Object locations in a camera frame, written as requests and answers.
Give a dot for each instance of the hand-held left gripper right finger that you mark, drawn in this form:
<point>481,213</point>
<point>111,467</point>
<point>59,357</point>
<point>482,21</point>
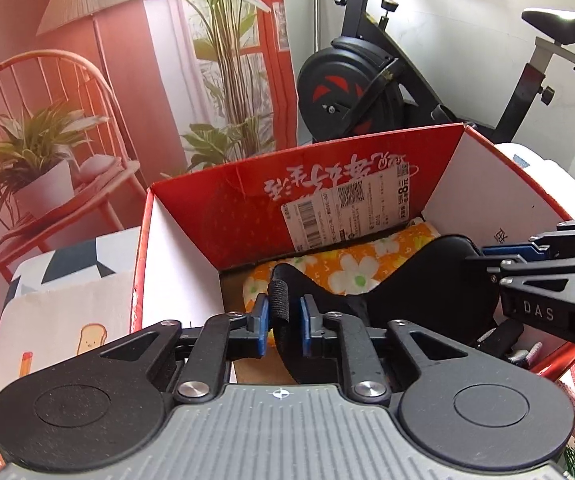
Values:
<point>310,325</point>

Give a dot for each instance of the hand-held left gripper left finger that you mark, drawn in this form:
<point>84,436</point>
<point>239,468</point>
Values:
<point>262,327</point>

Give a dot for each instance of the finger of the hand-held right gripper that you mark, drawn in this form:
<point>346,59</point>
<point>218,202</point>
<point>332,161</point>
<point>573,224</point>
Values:
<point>542,267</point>
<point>567,237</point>

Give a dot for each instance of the orange floral cloth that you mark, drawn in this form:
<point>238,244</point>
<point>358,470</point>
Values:
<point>352,265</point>

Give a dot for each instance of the black padded brace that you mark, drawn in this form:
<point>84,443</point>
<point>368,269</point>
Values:
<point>427,280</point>

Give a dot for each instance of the red strawberry print cardboard box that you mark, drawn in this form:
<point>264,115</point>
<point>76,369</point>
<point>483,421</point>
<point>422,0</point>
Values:
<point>207,210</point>

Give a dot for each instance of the grey pink fabric item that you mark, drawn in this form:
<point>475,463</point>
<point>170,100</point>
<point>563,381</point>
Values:
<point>525,355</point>

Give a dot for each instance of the white printed blanket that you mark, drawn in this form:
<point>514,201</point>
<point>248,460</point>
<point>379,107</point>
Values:
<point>67,300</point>

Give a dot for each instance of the black exercise bike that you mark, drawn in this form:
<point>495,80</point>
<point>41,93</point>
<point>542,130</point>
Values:
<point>347,85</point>

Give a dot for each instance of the metal pole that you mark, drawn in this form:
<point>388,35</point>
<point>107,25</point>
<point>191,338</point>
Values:
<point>315,5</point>

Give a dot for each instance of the wall poster of furnished room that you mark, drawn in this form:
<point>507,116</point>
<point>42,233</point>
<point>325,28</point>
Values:
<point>117,60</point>

